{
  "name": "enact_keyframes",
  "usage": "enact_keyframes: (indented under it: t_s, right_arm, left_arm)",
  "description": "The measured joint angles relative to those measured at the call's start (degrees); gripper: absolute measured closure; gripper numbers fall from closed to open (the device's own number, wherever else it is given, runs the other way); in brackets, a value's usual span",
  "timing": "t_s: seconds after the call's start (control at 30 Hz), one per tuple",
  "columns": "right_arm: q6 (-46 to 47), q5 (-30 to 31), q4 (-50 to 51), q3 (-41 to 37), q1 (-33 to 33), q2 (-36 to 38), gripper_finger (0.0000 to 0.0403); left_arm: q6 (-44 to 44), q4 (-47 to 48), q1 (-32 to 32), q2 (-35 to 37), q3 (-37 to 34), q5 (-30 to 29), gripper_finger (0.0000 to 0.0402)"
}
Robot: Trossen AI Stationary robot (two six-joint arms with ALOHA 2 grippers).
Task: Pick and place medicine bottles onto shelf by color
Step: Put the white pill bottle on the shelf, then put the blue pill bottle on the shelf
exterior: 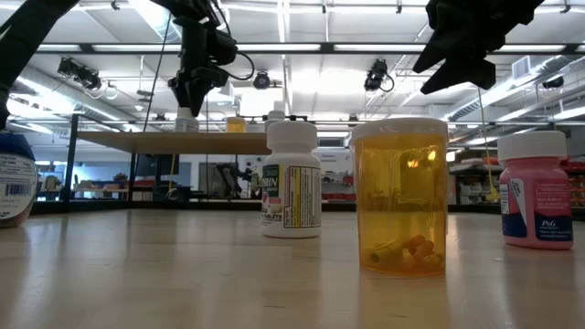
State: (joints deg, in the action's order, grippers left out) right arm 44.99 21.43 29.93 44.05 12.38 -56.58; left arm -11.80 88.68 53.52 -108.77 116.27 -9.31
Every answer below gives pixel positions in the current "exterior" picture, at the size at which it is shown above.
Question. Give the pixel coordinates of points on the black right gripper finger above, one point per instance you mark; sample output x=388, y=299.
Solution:
x=441, y=52
x=471, y=75

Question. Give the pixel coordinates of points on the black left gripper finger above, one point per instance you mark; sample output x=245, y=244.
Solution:
x=181, y=95
x=197, y=97

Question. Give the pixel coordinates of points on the white medicine bottle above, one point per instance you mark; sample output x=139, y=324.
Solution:
x=187, y=124

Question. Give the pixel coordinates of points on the white bottle blue label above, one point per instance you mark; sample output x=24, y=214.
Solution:
x=275, y=115

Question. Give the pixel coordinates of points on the large amber pill vial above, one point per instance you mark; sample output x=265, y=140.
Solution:
x=402, y=192

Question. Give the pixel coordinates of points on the clear white-capped bottle front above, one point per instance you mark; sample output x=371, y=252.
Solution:
x=292, y=201

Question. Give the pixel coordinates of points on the pink bottle white cap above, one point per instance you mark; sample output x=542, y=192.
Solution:
x=535, y=205

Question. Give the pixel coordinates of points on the blue-capped medicine bottle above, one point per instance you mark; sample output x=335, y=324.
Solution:
x=16, y=183

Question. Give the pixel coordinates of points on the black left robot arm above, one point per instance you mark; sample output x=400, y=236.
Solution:
x=32, y=32

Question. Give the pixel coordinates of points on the background black robot arm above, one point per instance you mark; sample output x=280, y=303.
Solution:
x=226, y=178

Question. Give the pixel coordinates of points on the wooden shelf black legs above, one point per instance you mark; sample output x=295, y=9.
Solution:
x=183, y=142

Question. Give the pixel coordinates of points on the small amber pill vial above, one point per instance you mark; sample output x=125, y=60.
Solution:
x=236, y=125

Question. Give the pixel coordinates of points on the dark background monitor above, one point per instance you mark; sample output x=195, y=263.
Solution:
x=155, y=165

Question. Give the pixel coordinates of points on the storage shelving with red bins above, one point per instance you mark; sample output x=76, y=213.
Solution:
x=471, y=183

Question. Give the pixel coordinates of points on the black overhead rig beam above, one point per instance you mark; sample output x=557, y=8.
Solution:
x=326, y=47

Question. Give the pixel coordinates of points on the background workbench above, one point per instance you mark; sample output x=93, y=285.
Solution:
x=91, y=189

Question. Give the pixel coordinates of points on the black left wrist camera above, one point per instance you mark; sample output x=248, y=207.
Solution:
x=224, y=45

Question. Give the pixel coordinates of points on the round black mounted camera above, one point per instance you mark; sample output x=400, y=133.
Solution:
x=262, y=81

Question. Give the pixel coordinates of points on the black mounted camera cluster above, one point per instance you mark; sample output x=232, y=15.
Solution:
x=80, y=73

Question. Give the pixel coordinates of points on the black aluminium table frame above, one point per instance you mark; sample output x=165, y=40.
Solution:
x=183, y=205

